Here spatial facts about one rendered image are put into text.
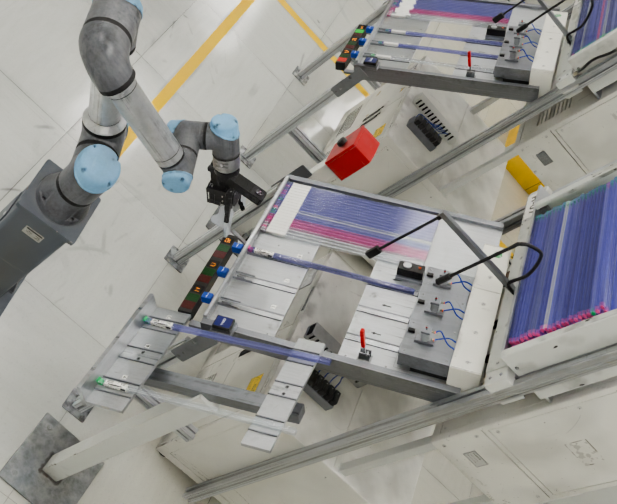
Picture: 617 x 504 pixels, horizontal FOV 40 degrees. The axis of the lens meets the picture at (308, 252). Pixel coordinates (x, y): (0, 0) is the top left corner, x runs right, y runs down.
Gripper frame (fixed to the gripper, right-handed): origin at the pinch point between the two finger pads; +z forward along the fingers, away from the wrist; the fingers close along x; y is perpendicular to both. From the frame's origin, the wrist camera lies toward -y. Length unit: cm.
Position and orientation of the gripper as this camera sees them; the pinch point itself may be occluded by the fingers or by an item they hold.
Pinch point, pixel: (236, 223)
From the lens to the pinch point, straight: 245.5
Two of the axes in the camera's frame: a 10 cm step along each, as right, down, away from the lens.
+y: -9.5, -2.4, 2.2
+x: -3.3, 6.3, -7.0
